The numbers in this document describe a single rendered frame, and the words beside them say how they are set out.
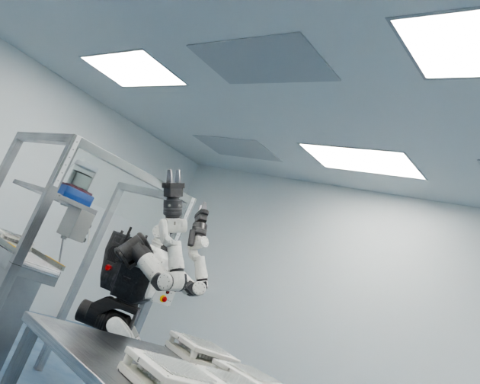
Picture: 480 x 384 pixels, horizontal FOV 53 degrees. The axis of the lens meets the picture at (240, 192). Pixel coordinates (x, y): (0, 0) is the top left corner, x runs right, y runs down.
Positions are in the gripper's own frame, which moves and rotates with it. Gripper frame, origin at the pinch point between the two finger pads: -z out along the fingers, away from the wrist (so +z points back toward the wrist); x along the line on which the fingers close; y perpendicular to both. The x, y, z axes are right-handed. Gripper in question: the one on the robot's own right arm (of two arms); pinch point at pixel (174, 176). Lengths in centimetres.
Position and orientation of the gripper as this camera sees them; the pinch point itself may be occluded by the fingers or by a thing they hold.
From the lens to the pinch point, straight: 224.6
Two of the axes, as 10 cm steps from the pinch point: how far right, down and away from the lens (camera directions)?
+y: 7.7, 0.4, -6.4
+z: -0.3, 10.0, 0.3
